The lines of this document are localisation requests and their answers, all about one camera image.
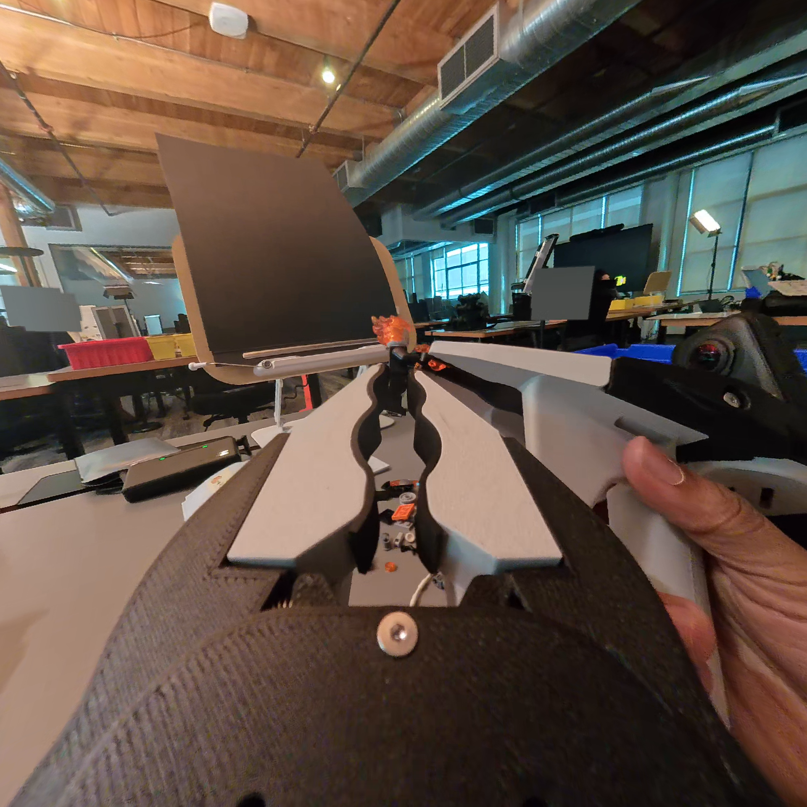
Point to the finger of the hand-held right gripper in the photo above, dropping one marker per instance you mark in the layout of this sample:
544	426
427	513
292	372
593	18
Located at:
567	416
536	365

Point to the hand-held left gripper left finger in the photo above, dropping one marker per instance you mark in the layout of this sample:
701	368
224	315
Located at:
302	498

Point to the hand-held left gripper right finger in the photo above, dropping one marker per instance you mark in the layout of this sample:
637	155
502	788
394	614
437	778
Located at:
485	498

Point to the small orange lego piece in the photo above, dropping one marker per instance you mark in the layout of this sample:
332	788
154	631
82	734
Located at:
435	364

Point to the pile of small lego pieces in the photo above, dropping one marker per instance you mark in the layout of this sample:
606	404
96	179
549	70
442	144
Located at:
403	514

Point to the person's right hand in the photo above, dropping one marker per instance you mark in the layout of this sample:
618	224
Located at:
756	599

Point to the large blue plastic bin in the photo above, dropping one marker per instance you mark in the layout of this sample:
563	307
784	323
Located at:
630	353

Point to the white paper sheet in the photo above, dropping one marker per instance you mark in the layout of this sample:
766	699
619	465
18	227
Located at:
205	498

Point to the tilted tablet on stand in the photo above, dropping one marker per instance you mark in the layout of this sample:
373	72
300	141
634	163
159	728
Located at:
542	258

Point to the long yellow bin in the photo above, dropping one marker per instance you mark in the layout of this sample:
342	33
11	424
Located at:
630	303

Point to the black power bank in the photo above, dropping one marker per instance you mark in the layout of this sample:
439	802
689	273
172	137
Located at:
183	470

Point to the large black screen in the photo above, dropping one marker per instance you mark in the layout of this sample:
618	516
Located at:
605	258

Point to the wooden board stand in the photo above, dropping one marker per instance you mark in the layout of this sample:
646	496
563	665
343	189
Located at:
394	284

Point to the silver foil bag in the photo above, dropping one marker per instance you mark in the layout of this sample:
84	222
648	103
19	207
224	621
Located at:
120	455

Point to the studio light on stand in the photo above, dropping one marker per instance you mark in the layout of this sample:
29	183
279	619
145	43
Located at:
705	220

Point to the yellow plastic bin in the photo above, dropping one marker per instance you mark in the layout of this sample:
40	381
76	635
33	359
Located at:
186	343
161	347

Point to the wooden top desk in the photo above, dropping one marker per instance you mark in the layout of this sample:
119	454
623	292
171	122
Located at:
126	372

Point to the red plastic bin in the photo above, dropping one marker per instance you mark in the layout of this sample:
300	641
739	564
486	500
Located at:
107	352

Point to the black display board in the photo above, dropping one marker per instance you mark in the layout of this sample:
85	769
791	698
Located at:
271	252

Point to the dark flat tablet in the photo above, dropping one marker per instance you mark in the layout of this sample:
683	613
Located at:
44	490

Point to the white cabinet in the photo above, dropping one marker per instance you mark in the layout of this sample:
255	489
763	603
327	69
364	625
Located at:
110	321

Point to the white ceiling access point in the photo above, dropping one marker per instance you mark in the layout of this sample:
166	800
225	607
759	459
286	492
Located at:
228	19

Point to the metal air duct with vent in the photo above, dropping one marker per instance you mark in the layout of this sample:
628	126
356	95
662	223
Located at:
536	25

